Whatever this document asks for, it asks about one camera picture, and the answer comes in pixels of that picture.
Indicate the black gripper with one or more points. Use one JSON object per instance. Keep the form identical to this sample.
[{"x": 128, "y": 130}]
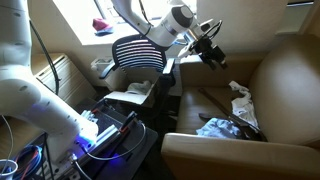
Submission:
[{"x": 210, "y": 51}]

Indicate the blue striped shirt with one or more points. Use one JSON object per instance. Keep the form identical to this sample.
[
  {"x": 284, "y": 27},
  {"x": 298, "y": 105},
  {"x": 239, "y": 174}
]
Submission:
[{"x": 216, "y": 128}]

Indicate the plain white cloth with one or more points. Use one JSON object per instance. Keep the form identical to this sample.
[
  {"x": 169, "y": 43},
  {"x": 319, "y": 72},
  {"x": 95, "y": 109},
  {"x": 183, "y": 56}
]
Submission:
[{"x": 140, "y": 87}]

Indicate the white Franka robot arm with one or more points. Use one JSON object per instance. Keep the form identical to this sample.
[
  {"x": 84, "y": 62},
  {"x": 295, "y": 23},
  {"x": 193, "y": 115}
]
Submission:
[{"x": 26, "y": 93}]

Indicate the tan leather couch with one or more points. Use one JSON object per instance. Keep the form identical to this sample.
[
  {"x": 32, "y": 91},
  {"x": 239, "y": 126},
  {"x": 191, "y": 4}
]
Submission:
[{"x": 290, "y": 93}]

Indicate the black slatted office chair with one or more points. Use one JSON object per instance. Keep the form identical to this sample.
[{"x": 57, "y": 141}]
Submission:
[{"x": 140, "y": 53}]

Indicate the white printed garment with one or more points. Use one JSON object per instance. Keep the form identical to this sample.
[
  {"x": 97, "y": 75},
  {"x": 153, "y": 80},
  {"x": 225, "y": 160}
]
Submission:
[{"x": 245, "y": 110}]

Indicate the open cardboard box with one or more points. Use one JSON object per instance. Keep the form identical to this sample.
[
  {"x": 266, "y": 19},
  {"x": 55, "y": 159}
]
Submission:
[{"x": 125, "y": 97}]

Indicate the small white box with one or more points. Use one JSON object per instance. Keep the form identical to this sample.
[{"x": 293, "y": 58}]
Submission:
[{"x": 100, "y": 63}]

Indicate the red and blue cap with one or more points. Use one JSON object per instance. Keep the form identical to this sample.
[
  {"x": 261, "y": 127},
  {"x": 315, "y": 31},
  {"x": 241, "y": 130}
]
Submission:
[{"x": 101, "y": 26}]

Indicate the dark framed window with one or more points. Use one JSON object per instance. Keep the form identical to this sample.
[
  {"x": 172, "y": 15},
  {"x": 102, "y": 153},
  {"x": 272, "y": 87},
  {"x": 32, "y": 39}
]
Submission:
[{"x": 106, "y": 8}]

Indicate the black robot table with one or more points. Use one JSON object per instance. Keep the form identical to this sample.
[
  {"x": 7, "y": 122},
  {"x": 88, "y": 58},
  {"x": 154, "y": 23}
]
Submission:
[{"x": 133, "y": 160}]

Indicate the light wooden cabinet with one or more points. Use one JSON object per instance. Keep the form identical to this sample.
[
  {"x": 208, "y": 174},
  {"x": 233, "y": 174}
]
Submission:
[{"x": 66, "y": 80}]

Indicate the light wooden desk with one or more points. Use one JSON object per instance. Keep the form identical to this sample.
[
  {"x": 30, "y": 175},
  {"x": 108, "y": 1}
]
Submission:
[{"x": 16, "y": 136}]

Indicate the white paper cup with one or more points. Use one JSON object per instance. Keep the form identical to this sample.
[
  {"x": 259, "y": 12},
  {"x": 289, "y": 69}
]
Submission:
[{"x": 7, "y": 170}]

